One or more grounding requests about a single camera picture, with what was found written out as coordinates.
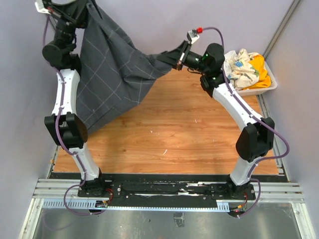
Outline yellow cloth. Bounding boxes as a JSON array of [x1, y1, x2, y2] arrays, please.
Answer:
[[244, 54, 271, 90]]

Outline white slotted cable duct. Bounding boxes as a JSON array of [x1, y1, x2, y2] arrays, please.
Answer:
[[42, 200, 230, 212]]

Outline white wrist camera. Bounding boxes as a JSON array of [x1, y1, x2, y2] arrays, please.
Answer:
[[34, 0, 52, 14], [186, 29, 200, 45]]

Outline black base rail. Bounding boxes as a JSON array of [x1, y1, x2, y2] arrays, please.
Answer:
[[78, 179, 256, 209]]

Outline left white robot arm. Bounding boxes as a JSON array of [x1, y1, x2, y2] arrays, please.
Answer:
[[35, 0, 107, 197]]

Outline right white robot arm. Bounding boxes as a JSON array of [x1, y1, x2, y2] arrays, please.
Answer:
[[157, 41, 275, 199]]

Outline purple cable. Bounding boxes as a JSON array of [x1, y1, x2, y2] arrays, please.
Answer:
[[203, 26, 290, 215], [43, 14, 108, 215]]

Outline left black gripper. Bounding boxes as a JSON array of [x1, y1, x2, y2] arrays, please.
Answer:
[[48, 0, 90, 56]]

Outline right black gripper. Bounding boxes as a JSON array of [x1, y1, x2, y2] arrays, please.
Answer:
[[157, 40, 209, 75]]

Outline crumpled patterned white cloth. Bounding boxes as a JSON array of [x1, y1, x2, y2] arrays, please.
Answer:
[[223, 49, 259, 90]]

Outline dark grey checked pillowcase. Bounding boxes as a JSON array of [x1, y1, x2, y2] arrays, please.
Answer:
[[76, 0, 172, 133]]

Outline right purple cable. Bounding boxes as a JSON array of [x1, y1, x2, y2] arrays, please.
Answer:
[[203, 26, 290, 215]]

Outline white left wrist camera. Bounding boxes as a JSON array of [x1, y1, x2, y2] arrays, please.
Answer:
[[34, 0, 52, 14]]

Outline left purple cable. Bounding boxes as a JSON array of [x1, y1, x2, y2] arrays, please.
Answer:
[[43, 14, 108, 215]]

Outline white plastic basket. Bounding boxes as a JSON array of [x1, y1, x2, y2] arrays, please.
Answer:
[[234, 59, 278, 97]]

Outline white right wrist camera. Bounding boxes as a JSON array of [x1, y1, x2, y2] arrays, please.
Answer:
[[186, 29, 200, 45]]

